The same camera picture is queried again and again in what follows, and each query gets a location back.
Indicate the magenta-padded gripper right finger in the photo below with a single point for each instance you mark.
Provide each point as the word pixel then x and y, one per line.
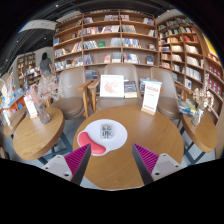
pixel 163 165

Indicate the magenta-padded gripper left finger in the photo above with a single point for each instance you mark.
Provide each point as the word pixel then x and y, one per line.
pixel 60 165

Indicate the transparent computer mouse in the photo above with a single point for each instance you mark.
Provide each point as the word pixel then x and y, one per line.
pixel 106 131

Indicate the round wooden side table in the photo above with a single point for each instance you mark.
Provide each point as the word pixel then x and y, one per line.
pixel 201 133
pixel 36 133
pixel 15 123

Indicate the glass vase pink dried flowers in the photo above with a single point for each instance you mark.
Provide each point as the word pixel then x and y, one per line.
pixel 43 116

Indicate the glass vase beige dried flowers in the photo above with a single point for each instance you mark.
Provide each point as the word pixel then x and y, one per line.
pixel 197 116

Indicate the beige armchair wooden arms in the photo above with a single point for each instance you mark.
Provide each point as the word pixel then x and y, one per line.
pixel 71 86
pixel 166 103
pixel 118 69

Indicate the stack of colourful books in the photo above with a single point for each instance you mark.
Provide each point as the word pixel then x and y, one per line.
pixel 186 107

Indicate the small white card sign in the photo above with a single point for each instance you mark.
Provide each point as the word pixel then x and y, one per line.
pixel 30 106

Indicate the white card sign wooden base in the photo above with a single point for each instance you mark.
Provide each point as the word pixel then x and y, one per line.
pixel 151 98

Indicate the stack of blue books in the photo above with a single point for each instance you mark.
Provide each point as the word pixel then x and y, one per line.
pixel 142 85

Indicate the dark book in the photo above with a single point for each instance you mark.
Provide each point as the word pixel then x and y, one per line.
pixel 130 88

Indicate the white framed picture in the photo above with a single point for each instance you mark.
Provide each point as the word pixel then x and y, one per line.
pixel 112 86

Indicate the person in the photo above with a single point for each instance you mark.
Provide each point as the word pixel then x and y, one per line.
pixel 46 65

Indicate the curved wooden bookshelf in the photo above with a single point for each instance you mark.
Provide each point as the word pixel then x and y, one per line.
pixel 190 56

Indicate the large wooden bookshelf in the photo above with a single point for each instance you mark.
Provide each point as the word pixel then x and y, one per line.
pixel 103 38

